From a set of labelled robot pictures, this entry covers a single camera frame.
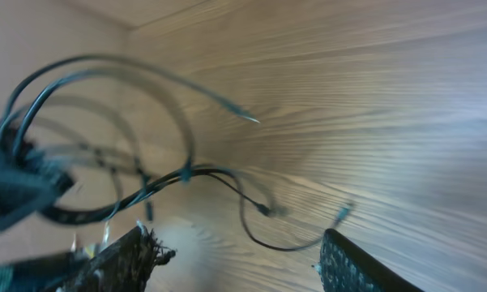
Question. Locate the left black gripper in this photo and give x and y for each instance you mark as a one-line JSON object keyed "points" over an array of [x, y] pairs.
{"points": [[29, 182]]}

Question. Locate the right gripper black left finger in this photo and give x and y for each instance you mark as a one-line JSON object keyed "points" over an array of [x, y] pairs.
{"points": [[125, 265]]}

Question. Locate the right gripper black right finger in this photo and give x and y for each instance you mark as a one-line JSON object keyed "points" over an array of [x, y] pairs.
{"points": [[344, 267]]}

